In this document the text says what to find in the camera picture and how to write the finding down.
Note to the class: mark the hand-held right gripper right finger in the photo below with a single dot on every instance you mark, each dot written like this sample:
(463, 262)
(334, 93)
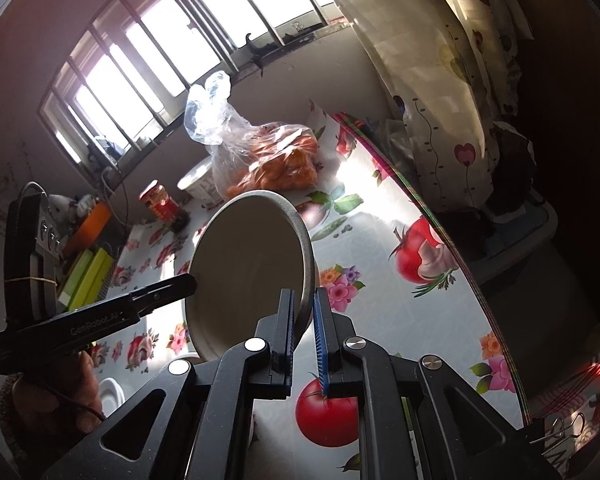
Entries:
(321, 340)

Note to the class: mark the white bowl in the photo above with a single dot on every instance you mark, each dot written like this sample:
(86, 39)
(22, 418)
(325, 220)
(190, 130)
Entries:
(111, 397)

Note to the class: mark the white paper tub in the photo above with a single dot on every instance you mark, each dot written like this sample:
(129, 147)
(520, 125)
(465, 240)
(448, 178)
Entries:
(200, 185)

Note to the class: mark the person's left hand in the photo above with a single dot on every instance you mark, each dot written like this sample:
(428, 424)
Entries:
(75, 395)

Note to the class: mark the person's left forearm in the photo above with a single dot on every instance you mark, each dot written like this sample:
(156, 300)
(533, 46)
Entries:
(12, 420)

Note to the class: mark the plastic bag of oranges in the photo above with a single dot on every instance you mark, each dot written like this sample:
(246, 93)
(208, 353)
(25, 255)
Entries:
(275, 160)

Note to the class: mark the orange box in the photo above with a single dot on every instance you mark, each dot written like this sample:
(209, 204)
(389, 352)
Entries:
(87, 227)

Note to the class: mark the dark plastic bin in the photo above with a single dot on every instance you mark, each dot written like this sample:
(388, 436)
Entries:
(520, 245)

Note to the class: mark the yellow-green box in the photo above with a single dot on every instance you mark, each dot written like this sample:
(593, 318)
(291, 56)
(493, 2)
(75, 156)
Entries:
(92, 280)

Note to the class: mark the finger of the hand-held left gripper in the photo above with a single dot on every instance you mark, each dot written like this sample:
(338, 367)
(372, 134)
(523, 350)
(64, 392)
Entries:
(175, 287)

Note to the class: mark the barred window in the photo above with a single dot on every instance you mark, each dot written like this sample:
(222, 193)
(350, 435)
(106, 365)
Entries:
(170, 45)

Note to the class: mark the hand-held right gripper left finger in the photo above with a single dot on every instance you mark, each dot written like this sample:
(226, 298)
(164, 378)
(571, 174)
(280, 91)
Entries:
(286, 330)

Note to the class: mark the red label sauce jar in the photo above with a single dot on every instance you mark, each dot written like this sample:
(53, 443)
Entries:
(160, 202)

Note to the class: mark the metal binder clip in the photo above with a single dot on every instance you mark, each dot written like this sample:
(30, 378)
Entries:
(560, 430)

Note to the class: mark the white paper plate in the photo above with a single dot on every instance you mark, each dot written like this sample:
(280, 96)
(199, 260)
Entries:
(245, 260)

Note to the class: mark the printed vegetable tablecloth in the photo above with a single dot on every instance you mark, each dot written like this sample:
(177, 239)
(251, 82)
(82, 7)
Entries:
(380, 310)

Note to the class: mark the pale green white box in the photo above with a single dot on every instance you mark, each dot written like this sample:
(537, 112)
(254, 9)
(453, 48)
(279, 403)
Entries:
(75, 272)

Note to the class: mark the heart print curtain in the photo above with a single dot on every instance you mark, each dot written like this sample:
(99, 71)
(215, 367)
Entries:
(440, 60)

